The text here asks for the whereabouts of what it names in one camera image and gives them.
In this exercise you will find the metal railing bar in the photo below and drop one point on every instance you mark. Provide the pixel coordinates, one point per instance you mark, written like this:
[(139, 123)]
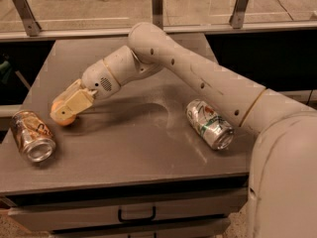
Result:
[(122, 32)]

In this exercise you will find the orange soda can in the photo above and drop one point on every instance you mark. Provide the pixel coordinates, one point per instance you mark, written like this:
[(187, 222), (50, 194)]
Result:
[(33, 137)]

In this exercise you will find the black drawer handle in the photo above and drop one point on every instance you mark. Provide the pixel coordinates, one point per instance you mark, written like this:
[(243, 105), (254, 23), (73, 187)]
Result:
[(137, 214)]

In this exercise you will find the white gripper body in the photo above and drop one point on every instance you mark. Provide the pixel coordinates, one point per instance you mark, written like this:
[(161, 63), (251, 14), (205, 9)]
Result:
[(98, 77)]

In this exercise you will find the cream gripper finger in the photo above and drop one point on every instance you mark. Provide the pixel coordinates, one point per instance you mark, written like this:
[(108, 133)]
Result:
[(65, 96), (81, 101)]

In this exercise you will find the left metal railing bracket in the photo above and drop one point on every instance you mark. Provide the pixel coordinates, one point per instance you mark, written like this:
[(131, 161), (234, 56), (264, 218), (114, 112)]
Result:
[(31, 26)]

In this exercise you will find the middle metal railing bracket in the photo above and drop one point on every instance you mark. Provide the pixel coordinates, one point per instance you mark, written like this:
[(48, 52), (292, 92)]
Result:
[(157, 13)]

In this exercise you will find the silver green soda can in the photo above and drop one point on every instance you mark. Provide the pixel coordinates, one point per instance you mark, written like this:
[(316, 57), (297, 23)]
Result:
[(209, 125)]

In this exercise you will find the metal railing bracket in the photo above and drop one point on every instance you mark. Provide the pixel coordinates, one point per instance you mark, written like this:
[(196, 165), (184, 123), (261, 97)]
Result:
[(157, 13), (238, 15), (31, 26)]

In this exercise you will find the orange fruit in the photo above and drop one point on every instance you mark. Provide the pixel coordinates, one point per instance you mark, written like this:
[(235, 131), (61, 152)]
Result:
[(61, 114)]

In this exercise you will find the green object at left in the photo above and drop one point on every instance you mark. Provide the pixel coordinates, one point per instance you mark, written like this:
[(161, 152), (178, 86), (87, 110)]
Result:
[(5, 71)]

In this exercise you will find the grey upper drawer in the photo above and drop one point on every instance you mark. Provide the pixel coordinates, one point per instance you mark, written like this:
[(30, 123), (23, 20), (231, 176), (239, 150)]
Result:
[(103, 212)]

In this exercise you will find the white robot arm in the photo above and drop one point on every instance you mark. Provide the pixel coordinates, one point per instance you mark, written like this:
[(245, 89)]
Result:
[(282, 199)]

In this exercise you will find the grey drawer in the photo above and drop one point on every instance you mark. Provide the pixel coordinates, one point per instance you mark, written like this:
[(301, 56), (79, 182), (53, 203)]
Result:
[(198, 228), (103, 212)]

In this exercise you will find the grey lower drawer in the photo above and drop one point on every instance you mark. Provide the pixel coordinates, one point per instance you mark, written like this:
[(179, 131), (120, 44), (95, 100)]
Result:
[(198, 228)]

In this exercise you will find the right metal railing bracket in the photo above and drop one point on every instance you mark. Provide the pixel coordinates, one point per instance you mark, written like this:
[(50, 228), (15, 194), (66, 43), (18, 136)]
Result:
[(238, 15)]

